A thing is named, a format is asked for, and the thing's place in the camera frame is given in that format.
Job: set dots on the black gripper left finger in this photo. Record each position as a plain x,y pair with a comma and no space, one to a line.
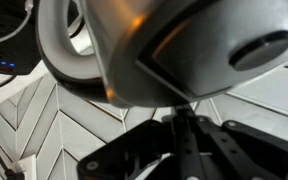
131,154

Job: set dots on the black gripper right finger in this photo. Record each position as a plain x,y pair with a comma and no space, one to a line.
245,153

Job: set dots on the clear glass electric kettle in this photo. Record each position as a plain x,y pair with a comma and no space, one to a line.
160,53

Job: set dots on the black power strip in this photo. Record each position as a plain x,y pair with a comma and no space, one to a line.
20,51

